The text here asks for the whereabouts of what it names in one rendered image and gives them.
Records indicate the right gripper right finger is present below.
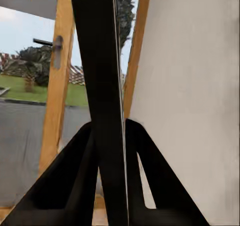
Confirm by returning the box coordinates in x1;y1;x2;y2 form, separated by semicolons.
125;119;210;226

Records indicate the poster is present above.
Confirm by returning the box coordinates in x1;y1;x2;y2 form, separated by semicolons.
71;0;129;226

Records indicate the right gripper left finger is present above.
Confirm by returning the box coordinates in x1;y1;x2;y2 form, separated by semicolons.
0;122;99;226

